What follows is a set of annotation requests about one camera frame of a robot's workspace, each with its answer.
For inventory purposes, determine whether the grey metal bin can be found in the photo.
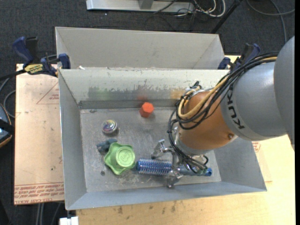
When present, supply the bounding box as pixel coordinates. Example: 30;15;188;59
55;26;268;211

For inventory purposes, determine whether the orange-red hexagonal block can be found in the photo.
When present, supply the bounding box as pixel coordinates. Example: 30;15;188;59
139;102;155;119

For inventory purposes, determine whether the brown cardboard board, red print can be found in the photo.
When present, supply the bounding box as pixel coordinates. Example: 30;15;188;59
14;63;274;206

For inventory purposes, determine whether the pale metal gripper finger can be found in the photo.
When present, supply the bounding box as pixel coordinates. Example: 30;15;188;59
165;169;184;188
151;139;170;159

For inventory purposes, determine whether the green star-shaped lid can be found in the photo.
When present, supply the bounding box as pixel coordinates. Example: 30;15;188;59
104;142;136;176

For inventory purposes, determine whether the blue roller hairbrush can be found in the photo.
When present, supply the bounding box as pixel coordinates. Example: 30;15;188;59
135;157;213;177

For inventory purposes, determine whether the dark grey toy figure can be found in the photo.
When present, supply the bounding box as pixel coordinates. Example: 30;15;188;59
96;138;118;153

